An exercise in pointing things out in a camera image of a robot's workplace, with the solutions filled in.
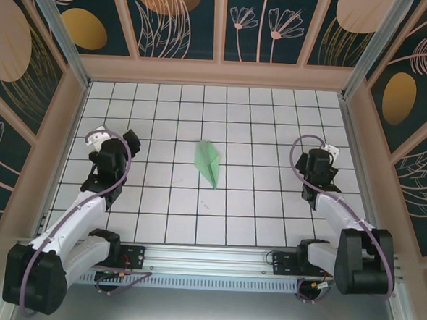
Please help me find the green paper sheet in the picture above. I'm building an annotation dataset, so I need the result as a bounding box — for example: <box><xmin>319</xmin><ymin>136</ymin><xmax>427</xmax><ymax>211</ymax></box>
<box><xmin>193</xmin><ymin>138</ymin><xmax>222</xmax><ymax>190</ymax></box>

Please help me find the grey metal sheet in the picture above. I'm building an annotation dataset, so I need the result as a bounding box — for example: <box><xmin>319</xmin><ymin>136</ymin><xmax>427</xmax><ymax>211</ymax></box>
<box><xmin>0</xmin><ymin>275</ymin><xmax>418</xmax><ymax>320</ymax></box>

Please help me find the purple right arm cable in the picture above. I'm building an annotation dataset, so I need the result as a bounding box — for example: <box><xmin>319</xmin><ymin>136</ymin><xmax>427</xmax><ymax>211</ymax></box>
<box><xmin>281</xmin><ymin>134</ymin><xmax>405</xmax><ymax>311</ymax></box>

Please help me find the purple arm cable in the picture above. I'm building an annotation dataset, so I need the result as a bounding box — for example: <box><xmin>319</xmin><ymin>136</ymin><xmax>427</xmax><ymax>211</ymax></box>
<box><xmin>281</xmin><ymin>134</ymin><xmax>405</xmax><ymax>311</ymax></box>
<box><xmin>17</xmin><ymin>125</ymin><xmax>161</xmax><ymax>320</ymax></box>

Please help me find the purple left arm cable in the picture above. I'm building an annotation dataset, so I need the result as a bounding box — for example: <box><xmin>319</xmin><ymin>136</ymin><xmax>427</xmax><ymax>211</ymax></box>
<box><xmin>17</xmin><ymin>125</ymin><xmax>161</xmax><ymax>320</ymax></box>

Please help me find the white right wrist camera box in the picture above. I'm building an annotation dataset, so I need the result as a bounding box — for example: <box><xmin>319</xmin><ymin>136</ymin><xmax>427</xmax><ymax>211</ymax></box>
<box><xmin>320</xmin><ymin>143</ymin><xmax>341</xmax><ymax>162</ymax></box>

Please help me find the aluminium table side rail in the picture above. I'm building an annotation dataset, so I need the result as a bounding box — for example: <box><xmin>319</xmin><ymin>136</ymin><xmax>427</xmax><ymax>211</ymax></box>
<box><xmin>329</xmin><ymin>93</ymin><xmax>397</xmax><ymax>253</ymax></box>
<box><xmin>30</xmin><ymin>78</ymin><xmax>93</xmax><ymax>240</ymax></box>

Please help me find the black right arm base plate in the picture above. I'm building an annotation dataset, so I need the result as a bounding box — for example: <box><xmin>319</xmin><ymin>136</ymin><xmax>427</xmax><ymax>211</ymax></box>
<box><xmin>270</xmin><ymin>250</ymin><xmax>338</xmax><ymax>281</ymax></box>

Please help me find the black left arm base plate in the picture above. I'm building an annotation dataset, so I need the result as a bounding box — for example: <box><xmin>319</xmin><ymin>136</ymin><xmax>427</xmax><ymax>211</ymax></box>
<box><xmin>118</xmin><ymin>243</ymin><xmax>147</xmax><ymax>271</ymax></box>

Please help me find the aluminium frame post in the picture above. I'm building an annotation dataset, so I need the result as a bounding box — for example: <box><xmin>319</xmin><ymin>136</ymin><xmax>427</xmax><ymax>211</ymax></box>
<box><xmin>340</xmin><ymin>0</ymin><xmax>417</xmax><ymax>104</ymax></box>
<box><xmin>15</xmin><ymin>0</ymin><xmax>96</xmax><ymax>88</ymax></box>

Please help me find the aluminium mounting rail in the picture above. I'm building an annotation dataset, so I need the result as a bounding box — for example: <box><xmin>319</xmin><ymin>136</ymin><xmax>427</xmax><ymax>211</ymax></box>
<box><xmin>9</xmin><ymin>230</ymin><xmax>407</xmax><ymax>288</ymax></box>

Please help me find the slotted grey cable duct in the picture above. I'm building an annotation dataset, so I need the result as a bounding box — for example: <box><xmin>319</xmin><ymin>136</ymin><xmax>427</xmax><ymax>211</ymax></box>
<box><xmin>71</xmin><ymin>265</ymin><xmax>337</xmax><ymax>300</ymax></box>

